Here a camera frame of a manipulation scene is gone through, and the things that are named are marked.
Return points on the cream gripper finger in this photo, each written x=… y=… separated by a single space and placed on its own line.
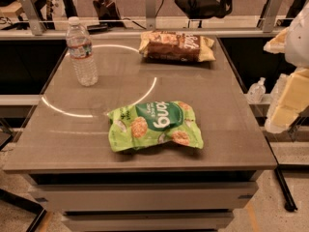
x=277 y=44
x=288 y=98

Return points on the green rice chip bag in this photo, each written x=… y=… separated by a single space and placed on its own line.
x=148 y=124

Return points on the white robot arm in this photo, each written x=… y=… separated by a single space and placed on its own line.
x=297 y=40

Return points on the black bag in background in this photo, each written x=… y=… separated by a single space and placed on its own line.
x=205 y=9

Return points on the brown chip bag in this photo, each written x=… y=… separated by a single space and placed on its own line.
x=176 y=46

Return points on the hand sanitizer bottle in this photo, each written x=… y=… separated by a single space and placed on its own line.
x=256 y=91

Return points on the grey table drawer unit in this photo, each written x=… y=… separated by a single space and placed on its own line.
x=145 y=207

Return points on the clear plastic water bottle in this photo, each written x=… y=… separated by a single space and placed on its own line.
x=81 y=53

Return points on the right metal rail bracket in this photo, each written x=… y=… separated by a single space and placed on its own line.
x=271 y=13

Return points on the metal rail bracket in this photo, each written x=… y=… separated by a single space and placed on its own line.
x=29 y=8
x=271 y=13
x=150 y=14

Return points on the middle metal rail bracket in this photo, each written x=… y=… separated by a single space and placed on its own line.
x=150 y=14

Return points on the left metal rail bracket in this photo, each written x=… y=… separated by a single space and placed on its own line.
x=29 y=8

